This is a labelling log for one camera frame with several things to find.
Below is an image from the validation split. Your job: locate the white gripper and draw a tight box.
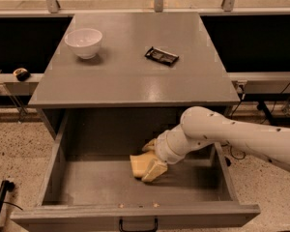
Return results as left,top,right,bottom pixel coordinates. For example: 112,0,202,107
141,129,188,183

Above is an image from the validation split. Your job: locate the yellow sponge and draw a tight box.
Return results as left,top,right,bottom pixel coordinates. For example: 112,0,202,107
130,151,157,178

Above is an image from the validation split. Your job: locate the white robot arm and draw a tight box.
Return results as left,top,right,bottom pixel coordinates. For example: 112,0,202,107
142,106,290,182

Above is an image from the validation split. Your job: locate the open grey top drawer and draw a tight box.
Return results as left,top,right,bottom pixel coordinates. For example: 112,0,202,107
11,107,260,232

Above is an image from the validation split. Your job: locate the grey cabinet counter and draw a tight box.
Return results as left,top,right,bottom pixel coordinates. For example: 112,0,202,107
27,12,241,139

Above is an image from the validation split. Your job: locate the black flat snack packet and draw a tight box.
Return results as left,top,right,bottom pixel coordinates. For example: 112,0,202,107
145,46,179,67

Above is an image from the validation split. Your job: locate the black wheeled base leg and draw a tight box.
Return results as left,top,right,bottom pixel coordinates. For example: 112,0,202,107
257,101,276,126

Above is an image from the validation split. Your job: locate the white ceramic bowl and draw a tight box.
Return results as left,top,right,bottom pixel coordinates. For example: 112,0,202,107
64,28,102,59

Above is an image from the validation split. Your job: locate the small black round object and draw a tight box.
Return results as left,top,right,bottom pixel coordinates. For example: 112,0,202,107
14,68,31,81

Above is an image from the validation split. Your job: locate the black drawer handle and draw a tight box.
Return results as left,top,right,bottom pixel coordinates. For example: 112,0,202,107
118,218,159,232

